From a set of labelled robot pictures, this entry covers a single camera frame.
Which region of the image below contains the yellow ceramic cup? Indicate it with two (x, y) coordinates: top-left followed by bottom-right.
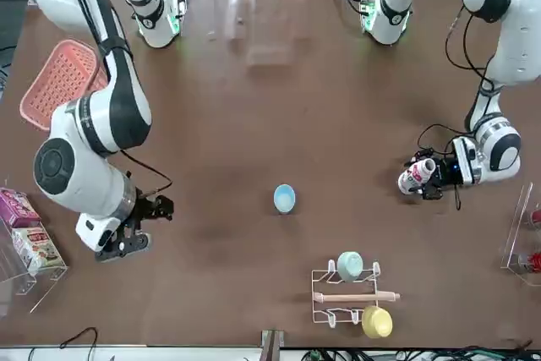
(361, 304), (394, 340)

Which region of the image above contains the white juice bottle red label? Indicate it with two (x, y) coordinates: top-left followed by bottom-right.
(396, 157), (438, 197)

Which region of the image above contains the aluminium camera post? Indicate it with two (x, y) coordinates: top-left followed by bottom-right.
(260, 329), (286, 361)

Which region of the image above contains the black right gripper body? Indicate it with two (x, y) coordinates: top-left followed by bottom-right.
(119, 194), (156, 244)

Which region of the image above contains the green ceramic cup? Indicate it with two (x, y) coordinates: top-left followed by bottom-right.
(336, 250), (365, 282)

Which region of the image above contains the clear acrylic snack shelf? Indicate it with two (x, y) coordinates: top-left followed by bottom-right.
(0, 185), (69, 315)

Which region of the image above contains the black cable bundle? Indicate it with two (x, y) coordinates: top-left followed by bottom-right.
(302, 337), (541, 361)

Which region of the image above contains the white side table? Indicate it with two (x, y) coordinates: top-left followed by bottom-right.
(0, 346), (541, 361)

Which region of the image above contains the blue ceramic cup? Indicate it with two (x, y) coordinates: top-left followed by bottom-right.
(272, 183), (297, 215)

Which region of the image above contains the white snack packet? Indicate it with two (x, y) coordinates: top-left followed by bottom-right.
(11, 225), (68, 276)

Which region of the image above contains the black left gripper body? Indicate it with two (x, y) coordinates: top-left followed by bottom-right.
(434, 152), (465, 189)

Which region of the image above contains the clear acrylic bottle shelf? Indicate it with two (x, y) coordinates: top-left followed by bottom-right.
(500, 182), (541, 287)

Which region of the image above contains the purple snack packet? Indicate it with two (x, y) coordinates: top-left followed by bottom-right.
(0, 186), (42, 229)

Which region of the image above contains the thin black cable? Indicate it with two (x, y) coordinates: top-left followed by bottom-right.
(58, 326), (99, 361)

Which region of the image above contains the white wire cup rack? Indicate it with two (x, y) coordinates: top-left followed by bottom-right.
(311, 260), (402, 329)

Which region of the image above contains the pink plastic basket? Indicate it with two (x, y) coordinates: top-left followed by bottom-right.
(19, 38), (110, 133)

